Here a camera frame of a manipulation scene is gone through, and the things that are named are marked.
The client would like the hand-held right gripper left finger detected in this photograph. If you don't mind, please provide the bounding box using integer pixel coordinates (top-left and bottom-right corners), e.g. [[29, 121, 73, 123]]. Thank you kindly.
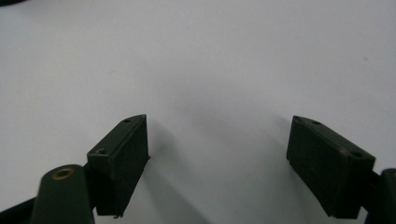
[[86, 113, 151, 218]]

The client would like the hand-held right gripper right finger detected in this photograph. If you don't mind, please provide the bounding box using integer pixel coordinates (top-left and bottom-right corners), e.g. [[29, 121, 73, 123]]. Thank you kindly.
[[286, 115, 376, 219]]

